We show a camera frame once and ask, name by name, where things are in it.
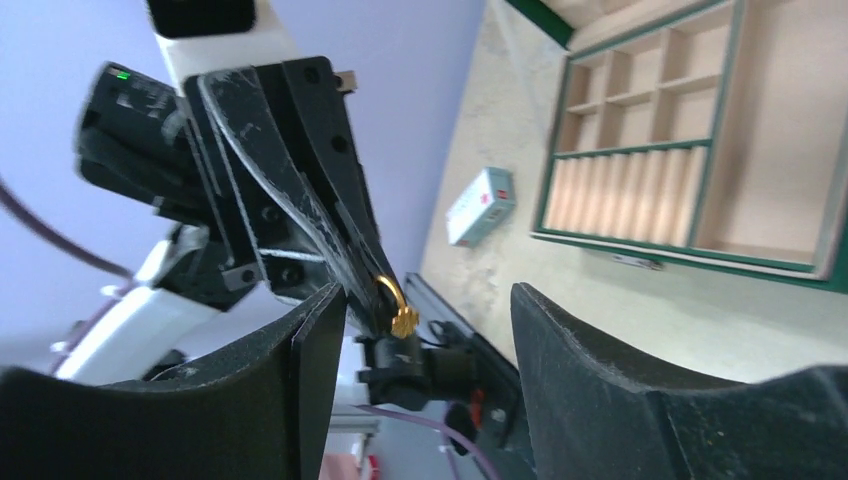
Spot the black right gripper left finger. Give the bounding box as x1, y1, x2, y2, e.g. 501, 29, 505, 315
1, 283, 347, 479

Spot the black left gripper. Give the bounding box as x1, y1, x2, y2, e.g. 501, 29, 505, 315
76, 56, 388, 335

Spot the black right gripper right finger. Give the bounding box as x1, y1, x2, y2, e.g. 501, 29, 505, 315
510, 283, 847, 479

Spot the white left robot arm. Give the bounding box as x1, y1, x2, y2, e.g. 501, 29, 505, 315
54, 56, 394, 385

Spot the green jewelry box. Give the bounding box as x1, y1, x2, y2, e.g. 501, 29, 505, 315
518, 1, 847, 293

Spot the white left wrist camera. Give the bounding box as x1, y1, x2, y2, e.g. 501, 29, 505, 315
146, 0, 301, 97

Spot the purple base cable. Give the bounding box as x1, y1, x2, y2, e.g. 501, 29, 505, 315
360, 404, 501, 480

